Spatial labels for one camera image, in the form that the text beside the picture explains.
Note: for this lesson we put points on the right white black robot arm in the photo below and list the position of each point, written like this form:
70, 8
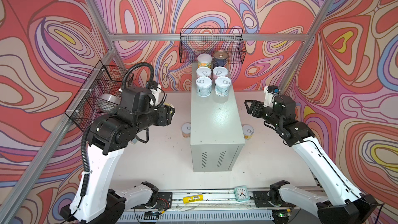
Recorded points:
343, 202

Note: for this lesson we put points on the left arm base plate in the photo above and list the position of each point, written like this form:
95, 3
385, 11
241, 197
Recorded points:
162, 201

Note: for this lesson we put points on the black wire basket back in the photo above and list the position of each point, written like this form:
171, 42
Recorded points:
196, 41

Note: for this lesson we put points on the grey metal cabinet box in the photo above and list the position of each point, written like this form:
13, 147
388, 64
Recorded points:
216, 131

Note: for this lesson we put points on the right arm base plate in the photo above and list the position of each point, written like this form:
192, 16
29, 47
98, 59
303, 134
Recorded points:
269, 199

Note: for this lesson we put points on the black wire basket left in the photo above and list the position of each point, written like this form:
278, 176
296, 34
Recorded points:
88, 105

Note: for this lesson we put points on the small green alarm clock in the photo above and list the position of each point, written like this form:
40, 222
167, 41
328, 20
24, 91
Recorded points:
241, 194

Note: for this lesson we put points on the blue label tin can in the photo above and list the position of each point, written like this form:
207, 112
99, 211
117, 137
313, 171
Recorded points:
220, 58

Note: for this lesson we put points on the yellow label tag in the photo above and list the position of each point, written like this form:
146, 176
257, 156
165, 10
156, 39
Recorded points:
195, 198

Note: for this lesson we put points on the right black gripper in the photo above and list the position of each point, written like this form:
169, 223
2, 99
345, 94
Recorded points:
259, 105

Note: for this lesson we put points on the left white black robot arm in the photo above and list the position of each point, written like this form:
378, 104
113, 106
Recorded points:
102, 145

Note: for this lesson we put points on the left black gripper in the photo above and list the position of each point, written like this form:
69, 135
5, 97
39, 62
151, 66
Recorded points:
165, 115

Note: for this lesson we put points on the yellow label can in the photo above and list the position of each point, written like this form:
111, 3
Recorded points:
248, 131

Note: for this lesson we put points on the pink label pull-tab can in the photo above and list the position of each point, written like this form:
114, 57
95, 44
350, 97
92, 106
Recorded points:
203, 72

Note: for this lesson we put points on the white tape roll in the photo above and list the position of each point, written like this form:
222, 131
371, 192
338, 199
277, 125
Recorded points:
110, 98

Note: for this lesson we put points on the black wire basket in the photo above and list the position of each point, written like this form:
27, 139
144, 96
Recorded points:
196, 41
88, 105

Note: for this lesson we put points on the green orange peach can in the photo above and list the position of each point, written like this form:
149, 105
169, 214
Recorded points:
204, 60

